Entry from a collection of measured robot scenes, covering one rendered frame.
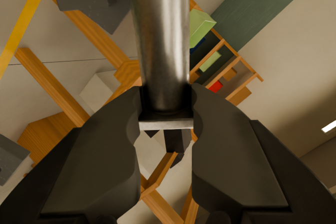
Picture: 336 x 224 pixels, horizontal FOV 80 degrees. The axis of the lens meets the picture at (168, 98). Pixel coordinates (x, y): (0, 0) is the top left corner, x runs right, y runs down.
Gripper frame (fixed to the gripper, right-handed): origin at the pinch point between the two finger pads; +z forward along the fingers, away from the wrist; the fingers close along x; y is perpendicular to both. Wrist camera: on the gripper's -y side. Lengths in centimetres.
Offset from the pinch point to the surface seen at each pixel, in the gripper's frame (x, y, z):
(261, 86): 243, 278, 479
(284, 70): 293, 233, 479
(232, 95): 154, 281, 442
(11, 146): -14.2, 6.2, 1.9
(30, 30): -109, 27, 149
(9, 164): -14.5, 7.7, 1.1
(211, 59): 102, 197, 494
